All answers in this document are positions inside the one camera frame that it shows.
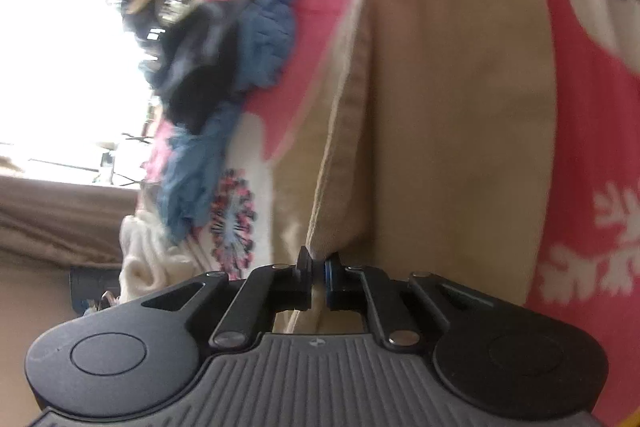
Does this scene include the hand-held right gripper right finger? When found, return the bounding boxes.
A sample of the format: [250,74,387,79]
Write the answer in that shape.
[324,252,496,350]

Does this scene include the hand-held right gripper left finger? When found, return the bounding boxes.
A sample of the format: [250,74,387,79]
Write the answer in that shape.
[141,246,313,350]

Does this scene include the beige pants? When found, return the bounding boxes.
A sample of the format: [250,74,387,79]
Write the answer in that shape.
[270,0,558,338]

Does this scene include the folded cream fleece blanket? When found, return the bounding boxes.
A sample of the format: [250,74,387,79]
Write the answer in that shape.
[119,214,211,303]

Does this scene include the crumpled dark garment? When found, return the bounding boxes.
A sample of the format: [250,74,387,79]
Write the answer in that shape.
[145,0,256,132]

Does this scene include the crumpled blue garment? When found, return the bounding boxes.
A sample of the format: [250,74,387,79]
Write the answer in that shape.
[157,0,298,243]

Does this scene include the window curtain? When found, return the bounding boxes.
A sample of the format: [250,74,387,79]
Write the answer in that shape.
[0,174,143,265]

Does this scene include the pink floral blanket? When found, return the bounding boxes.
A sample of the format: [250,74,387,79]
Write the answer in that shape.
[140,0,640,323]

